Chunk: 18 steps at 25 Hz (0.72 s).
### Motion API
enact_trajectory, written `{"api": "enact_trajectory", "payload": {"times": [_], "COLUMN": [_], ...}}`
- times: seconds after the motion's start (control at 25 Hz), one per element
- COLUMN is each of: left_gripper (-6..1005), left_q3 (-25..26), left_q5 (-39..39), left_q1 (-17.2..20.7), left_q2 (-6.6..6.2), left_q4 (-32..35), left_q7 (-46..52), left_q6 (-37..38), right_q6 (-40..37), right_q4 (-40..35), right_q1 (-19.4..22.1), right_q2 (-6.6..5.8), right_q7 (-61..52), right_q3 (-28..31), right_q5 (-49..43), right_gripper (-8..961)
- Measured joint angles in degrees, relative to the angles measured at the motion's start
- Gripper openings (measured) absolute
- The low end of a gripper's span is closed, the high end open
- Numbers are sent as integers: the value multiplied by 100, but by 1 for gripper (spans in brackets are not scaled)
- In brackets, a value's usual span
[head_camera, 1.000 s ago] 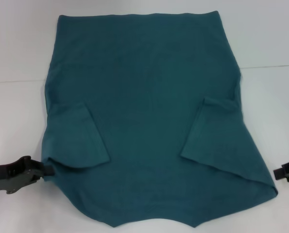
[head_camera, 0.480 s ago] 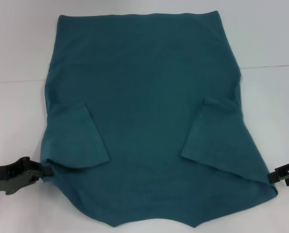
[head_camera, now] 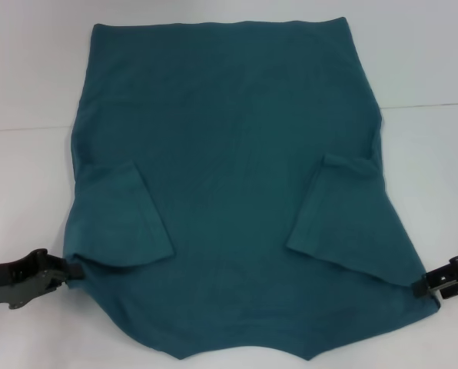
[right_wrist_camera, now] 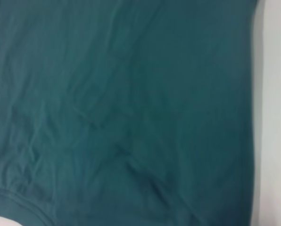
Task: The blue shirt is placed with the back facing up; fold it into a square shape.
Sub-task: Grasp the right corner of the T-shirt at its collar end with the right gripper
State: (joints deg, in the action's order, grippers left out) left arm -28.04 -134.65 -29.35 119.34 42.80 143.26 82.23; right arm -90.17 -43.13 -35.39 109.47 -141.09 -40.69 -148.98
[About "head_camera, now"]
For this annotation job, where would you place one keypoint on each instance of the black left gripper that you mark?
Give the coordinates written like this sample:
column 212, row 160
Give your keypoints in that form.
column 6, row 288

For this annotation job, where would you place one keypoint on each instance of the blue shirt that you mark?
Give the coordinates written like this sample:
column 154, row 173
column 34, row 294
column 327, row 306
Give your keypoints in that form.
column 233, row 153

